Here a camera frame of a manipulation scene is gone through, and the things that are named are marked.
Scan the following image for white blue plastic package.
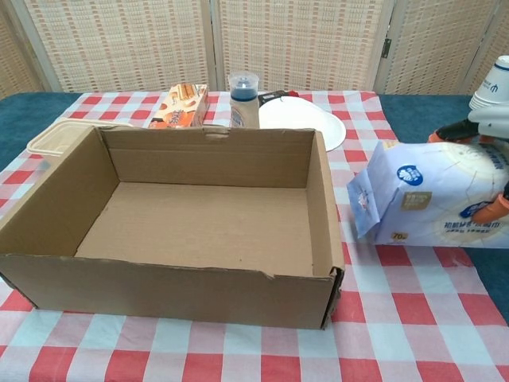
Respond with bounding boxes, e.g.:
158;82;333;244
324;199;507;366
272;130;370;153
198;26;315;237
346;138;509;250

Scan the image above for black device with red part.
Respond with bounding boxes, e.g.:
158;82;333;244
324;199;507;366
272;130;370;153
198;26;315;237
258;90;300;107

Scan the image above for clear bottle with blue cap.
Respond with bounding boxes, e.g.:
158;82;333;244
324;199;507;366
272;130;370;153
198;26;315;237
228;72;261;130

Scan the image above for orange biscuit box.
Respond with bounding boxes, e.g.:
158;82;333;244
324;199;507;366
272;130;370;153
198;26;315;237
148;83;211;130

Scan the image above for red white checked tablecloth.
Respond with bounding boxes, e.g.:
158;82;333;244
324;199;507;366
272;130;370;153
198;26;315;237
0;90;509;382

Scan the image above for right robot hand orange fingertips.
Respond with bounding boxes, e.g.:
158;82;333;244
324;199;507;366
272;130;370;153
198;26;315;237
427;106;509;224

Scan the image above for woven folding screen panel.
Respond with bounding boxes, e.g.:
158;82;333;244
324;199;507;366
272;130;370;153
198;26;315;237
0;0;53;101
7;0;218;94
464;0;509;95
375;0;503;96
209;0;394;96

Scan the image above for white paper plate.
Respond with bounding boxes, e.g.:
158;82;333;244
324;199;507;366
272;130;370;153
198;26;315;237
258;96;347;154

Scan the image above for open brown cardboard box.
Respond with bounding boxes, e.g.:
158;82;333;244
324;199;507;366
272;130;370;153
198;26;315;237
0;126;346;331

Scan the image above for beige food container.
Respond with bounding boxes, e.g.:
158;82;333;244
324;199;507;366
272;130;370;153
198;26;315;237
25;117;134;158

